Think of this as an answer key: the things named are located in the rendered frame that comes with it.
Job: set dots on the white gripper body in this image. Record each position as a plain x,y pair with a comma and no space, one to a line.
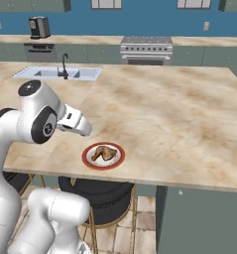
83,126

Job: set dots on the steel dishwasher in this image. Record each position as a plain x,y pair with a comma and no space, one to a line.
39,52

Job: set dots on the black stool with gold legs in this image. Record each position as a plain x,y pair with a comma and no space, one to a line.
103,198
17,180

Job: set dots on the green base cupboards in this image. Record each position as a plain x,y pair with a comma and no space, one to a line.
90,53
209,56
7,52

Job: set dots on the steel double sink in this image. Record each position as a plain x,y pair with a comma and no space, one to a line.
87,73

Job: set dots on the steel oven with hob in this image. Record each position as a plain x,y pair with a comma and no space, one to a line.
146,49

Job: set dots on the green wall cupboards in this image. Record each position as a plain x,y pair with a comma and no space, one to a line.
234,5
30,5

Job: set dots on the black tap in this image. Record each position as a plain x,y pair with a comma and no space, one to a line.
65,71

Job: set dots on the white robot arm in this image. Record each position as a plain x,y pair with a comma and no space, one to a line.
4,185

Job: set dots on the white framed window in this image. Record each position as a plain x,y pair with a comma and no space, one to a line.
193,3
106,3

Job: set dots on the red-rimmed white plate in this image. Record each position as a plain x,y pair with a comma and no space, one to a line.
87,158

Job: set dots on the green island cupboard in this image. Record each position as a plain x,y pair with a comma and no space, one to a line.
202,225

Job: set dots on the grey coffee machine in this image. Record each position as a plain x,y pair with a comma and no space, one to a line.
39,27

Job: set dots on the brown chicken drumstick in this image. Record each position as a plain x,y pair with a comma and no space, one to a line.
103,152

